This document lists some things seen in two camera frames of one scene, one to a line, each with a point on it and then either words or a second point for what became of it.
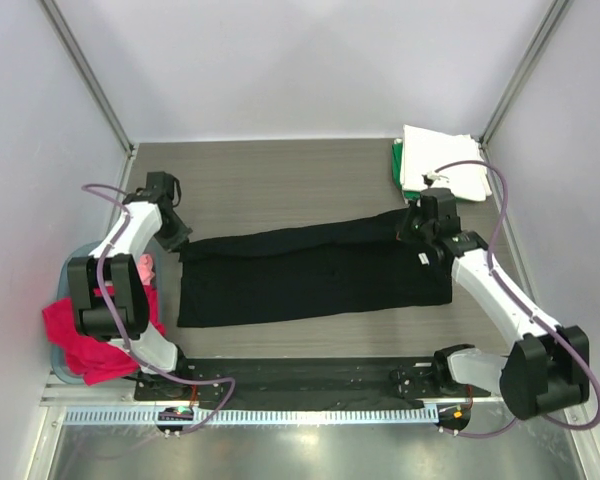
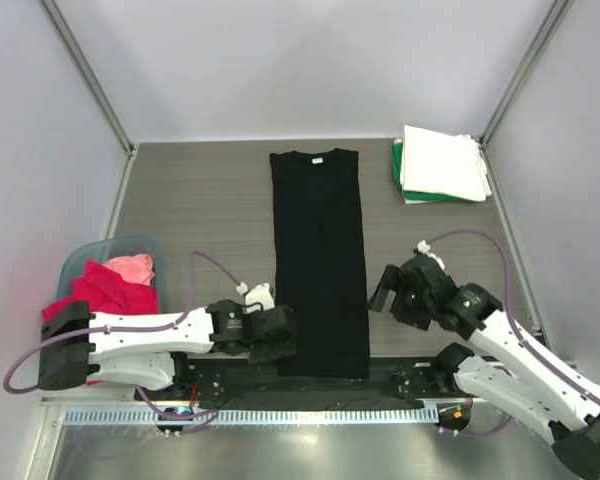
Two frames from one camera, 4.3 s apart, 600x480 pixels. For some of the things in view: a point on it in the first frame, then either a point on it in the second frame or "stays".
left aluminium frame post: x=89 y=76 stays
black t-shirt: x=334 y=265 to x=319 y=261
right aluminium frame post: x=556 y=10 stays
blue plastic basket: x=148 y=248 stays
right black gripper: x=403 y=230 to x=394 y=279
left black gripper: x=178 y=239 to x=280 y=348
